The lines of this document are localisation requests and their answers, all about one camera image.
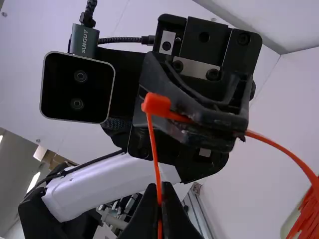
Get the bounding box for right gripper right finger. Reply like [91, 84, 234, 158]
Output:
[161, 182, 205, 239]

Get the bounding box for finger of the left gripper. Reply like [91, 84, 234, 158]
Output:
[152, 116, 246, 153]

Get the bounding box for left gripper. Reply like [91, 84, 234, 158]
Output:
[98, 13, 263, 185]

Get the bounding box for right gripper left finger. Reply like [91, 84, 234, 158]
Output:
[117, 183, 160, 239]

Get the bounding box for orange cable tie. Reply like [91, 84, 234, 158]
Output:
[141, 92, 319, 239]

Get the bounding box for silver rails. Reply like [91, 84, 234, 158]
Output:
[180, 183, 219, 239]

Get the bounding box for black cable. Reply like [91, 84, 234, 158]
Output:
[79, 0, 99, 27]
[98, 34, 157, 47]

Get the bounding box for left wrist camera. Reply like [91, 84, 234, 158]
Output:
[39, 51, 116, 124]

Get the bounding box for grey cable adapter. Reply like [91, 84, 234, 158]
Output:
[67, 23, 101, 58]

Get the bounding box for row of orange cable ties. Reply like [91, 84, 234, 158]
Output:
[286, 183, 319, 239]

